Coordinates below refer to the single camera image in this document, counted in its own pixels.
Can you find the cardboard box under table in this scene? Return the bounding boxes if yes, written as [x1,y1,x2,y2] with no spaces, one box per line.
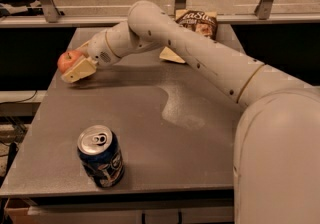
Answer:
[5,199,33,224]

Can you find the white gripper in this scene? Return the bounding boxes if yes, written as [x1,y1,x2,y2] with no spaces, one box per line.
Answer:
[61,31,120,83]

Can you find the blue soda can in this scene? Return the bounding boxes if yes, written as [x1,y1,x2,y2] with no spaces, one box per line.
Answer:
[77,125,124,188]

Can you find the metal rail behind table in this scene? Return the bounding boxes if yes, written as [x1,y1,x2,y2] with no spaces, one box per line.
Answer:
[0,13,320,28]

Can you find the red apple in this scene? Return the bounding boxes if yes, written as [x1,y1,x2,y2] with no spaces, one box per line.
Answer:
[57,50,82,74]

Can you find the black cable left side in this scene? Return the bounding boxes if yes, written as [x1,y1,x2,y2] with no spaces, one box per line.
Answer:
[0,89,38,106]

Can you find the brown chip bag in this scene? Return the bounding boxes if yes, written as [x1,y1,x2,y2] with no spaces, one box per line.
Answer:
[160,9,218,64]

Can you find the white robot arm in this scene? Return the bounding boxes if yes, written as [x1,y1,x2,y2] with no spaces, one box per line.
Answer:
[58,1,320,224]

